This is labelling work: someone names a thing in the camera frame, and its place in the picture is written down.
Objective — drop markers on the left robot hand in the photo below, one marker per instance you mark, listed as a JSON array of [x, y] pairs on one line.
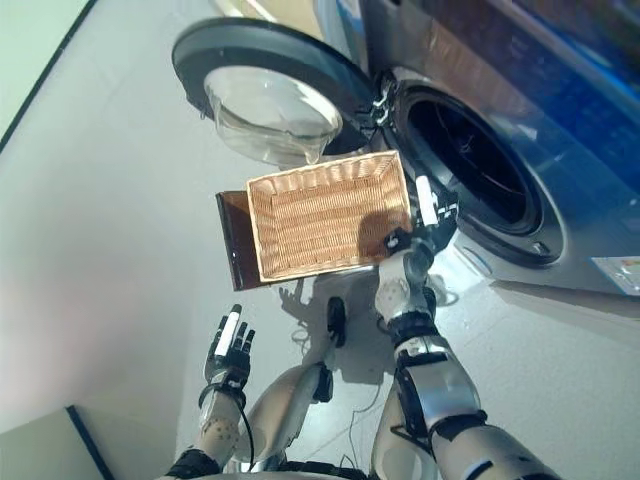
[[230, 355]]

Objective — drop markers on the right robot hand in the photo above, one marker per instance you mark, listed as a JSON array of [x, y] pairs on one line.
[[430, 215]]

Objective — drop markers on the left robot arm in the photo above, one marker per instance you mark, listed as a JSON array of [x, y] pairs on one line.
[[215, 430]]

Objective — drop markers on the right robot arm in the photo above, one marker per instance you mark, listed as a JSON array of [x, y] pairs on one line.
[[435, 380]]

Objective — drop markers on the silver front-load washing machine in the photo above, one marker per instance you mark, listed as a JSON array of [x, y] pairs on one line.
[[565, 165]]

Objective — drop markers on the small white blue sticker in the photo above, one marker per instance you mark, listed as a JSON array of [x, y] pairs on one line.
[[482, 260]]

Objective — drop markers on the left robot leg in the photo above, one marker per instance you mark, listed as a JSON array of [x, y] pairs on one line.
[[295, 395]]

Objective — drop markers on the robot leg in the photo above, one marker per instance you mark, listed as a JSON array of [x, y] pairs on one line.
[[400, 450], [295, 395]]

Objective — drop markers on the wicker laundry basket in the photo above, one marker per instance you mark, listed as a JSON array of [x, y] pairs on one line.
[[325, 220]]

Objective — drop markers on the brown translucent basket lid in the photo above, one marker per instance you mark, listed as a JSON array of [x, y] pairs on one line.
[[237, 240]]

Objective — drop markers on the silver robot torso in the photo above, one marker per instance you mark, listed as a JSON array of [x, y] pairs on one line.
[[310, 472]]

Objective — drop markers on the black baseboard strip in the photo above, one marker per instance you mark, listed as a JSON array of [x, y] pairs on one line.
[[47, 70], [90, 442]]

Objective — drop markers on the right robot leg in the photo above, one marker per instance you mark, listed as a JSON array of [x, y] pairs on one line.
[[400, 450]]

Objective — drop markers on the blue white rectangular info sticker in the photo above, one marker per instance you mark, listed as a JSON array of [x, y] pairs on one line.
[[620, 275]]

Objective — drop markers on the round glass washer door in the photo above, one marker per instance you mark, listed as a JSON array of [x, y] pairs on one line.
[[270, 85]]

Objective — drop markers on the blue white energy label sticker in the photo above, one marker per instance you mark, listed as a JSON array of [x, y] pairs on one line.
[[350, 15]]

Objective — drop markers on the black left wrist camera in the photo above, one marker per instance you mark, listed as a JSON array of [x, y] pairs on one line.
[[235, 382]]

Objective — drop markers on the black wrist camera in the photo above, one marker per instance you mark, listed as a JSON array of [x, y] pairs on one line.
[[395, 240], [235, 382]]

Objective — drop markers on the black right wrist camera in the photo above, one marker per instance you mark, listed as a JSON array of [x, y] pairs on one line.
[[395, 240]]

